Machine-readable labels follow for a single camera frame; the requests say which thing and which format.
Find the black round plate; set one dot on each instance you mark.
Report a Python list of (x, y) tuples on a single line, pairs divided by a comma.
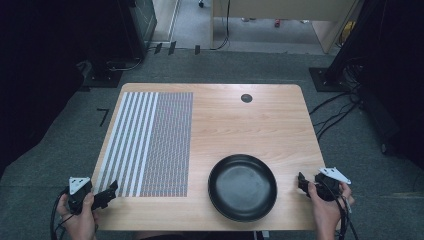
[(242, 188)]

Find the black stand base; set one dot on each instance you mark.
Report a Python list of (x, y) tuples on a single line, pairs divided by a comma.
[(328, 80), (103, 78)]

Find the person's right hand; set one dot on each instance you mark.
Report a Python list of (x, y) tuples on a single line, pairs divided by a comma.
[(325, 213)]

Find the black curtain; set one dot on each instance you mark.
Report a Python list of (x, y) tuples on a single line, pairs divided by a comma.
[(393, 83), (36, 76)]

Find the small red object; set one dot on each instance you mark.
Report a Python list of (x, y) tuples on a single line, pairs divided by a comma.
[(277, 23)]

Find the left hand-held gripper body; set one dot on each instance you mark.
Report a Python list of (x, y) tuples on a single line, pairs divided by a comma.
[(77, 195)]

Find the dark glass cabinet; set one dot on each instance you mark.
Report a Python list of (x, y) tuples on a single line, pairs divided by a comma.
[(141, 23)]

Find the light wooden cabinet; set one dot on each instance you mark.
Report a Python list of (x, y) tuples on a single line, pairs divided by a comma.
[(286, 10)]

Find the person's left hand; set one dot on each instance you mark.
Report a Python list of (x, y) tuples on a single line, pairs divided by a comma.
[(80, 223)]

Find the yellow object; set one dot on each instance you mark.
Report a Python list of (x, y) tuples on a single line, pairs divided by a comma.
[(348, 31)]

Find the striped woven placemat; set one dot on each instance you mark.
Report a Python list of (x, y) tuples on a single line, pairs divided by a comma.
[(150, 143)]

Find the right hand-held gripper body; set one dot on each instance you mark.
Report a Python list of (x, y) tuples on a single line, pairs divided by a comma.
[(328, 186)]

